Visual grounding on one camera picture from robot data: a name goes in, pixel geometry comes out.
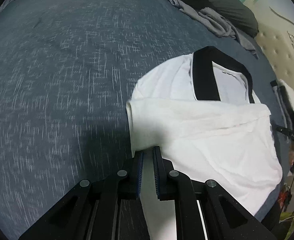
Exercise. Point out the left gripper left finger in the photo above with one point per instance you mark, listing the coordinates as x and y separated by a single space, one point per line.
91 210

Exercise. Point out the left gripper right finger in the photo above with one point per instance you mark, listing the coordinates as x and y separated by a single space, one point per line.
203 210

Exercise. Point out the white black-collared polo shirt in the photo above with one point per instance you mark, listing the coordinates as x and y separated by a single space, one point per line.
201 111

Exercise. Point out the folded clothes stack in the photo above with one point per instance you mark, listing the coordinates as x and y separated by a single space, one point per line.
285 98

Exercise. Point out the cardboard box clutter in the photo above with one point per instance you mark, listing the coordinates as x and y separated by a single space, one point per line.
283 200

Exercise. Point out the cream tufted headboard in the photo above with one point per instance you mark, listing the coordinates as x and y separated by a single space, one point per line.
276 38

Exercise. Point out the grey knit sweater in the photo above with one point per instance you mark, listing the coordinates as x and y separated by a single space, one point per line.
216 23

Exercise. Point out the blue patterned bed sheet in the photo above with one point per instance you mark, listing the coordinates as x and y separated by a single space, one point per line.
67 69

